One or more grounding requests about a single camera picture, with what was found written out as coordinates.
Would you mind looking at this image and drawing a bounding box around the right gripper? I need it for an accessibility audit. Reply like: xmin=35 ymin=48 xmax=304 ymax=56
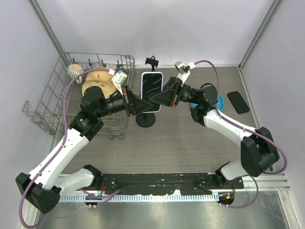
xmin=148 ymin=76 xmax=199 ymax=107

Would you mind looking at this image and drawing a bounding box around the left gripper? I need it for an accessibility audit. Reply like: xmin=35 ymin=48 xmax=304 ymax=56
xmin=96 ymin=84 xmax=153 ymax=118

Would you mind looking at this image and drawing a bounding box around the black phone stand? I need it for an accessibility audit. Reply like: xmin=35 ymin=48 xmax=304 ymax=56
xmin=145 ymin=55 xmax=159 ymax=72
xmin=136 ymin=113 xmax=155 ymax=128

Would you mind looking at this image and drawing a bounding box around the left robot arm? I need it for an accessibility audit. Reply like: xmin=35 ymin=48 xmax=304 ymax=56
xmin=15 ymin=86 xmax=153 ymax=214

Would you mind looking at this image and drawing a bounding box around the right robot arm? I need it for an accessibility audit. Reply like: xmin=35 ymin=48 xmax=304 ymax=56
xmin=145 ymin=77 xmax=280 ymax=188

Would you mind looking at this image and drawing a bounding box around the black phone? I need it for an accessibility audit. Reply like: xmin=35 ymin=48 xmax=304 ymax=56
xmin=227 ymin=91 xmax=250 ymax=114

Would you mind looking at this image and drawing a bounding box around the blue ceramic cup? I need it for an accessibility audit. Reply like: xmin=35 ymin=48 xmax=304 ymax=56
xmin=109 ymin=66 xmax=123 ymax=73

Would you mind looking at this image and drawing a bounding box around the rear yellow bird plate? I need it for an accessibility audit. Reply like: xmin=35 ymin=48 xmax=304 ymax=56
xmin=85 ymin=68 xmax=113 ymax=83

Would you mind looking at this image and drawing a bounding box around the blue polka dot plate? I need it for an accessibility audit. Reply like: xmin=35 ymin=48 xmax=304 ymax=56
xmin=190 ymin=95 xmax=225 ymax=112

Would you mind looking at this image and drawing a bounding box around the clear glass in rack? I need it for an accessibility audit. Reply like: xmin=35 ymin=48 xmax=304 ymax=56
xmin=91 ymin=62 xmax=104 ymax=69

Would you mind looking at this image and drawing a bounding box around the striped white mug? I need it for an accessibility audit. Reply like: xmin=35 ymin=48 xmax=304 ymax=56
xmin=67 ymin=63 xmax=84 ymax=84

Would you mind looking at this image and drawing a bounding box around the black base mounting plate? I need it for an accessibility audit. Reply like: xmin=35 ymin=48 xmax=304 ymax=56
xmin=73 ymin=173 xmax=245 ymax=195

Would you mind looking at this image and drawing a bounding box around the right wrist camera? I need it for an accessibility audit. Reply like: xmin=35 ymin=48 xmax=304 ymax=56
xmin=174 ymin=61 xmax=195 ymax=84

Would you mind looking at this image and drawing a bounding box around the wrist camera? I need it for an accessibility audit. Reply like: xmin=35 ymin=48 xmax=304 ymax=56
xmin=109 ymin=69 xmax=127 ymax=94
xmin=174 ymin=61 xmax=195 ymax=84

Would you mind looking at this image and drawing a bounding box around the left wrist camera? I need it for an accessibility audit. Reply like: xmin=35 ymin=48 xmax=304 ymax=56
xmin=109 ymin=69 xmax=127 ymax=94

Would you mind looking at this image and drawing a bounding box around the grey wire dish rack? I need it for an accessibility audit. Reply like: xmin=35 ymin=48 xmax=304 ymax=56
xmin=22 ymin=52 xmax=135 ymax=135

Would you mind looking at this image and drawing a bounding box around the white cable duct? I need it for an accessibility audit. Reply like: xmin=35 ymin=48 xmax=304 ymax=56
xmin=60 ymin=191 xmax=219 ymax=203

